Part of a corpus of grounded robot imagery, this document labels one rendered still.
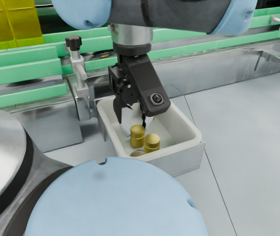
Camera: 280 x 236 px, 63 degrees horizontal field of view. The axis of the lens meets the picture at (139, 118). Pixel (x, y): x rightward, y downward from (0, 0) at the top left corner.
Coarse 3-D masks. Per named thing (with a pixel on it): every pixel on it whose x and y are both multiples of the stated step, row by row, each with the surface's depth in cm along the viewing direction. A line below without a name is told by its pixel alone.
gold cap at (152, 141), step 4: (148, 136) 50; (152, 136) 50; (156, 136) 50; (144, 140) 49; (148, 140) 49; (152, 140) 49; (156, 140) 49; (144, 144) 50; (148, 144) 48; (152, 144) 48; (156, 144) 48; (144, 148) 50; (148, 148) 49; (152, 148) 49; (156, 148) 49; (148, 152) 50
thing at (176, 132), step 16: (112, 96) 57; (112, 112) 59; (176, 112) 52; (112, 128) 48; (160, 128) 59; (176, 128) 53; (192, 128) 48; (128, 144) 54; (160, 144) 54; (176, 144) 54; (192, 144) 44; (144, 160) 41
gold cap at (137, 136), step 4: (132, 128) 52; (136, 128) 52; (140, 128) 52; (144, 128) 52; (132, 132) 51; (136, 132) 51; (140, 132) 51; (144, 132) 52; (132, 136) 51; (136, 136) 51; (140, 136) 51; (144, 136) 52; (132, 140) 52; (136, 140) 52; (140, 140) 52; (132, 144) 53; (136, 144) 52; (140, 144) 52
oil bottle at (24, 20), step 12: (12, 0) 46; (24, 0) 47; (12, 12) 47; (24, 12) 48; (36, 12) 49; (12, 24) 48; (24, 24) 49; (36, 24) 50; (24, 36) 50; (36, 36) 51
